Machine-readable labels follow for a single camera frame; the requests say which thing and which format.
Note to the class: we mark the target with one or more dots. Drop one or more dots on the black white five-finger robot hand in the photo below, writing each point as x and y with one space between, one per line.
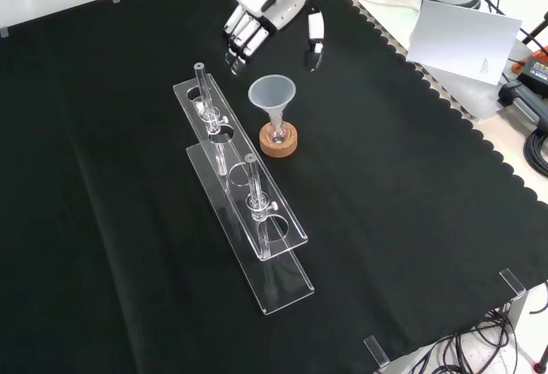
265 1

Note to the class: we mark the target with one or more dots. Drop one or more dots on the translucent plastic funnel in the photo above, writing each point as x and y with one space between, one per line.
272 93

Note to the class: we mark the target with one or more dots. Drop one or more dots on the small glass round-bottom flask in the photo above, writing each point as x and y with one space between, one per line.
276 134

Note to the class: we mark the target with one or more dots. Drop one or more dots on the clear acrylic funnel stand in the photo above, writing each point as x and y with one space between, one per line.
252 237

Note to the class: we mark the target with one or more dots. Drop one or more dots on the pale board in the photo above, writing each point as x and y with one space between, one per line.
462 44

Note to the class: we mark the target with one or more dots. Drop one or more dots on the black cloth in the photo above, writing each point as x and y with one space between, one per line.
128 220

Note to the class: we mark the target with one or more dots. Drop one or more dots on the black orange power tool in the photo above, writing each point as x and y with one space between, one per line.
535 70

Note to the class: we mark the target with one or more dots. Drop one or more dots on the grey metal table leg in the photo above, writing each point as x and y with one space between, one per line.
520 318

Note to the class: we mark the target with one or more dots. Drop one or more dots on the grey metal base plate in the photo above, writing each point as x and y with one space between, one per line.
389 10

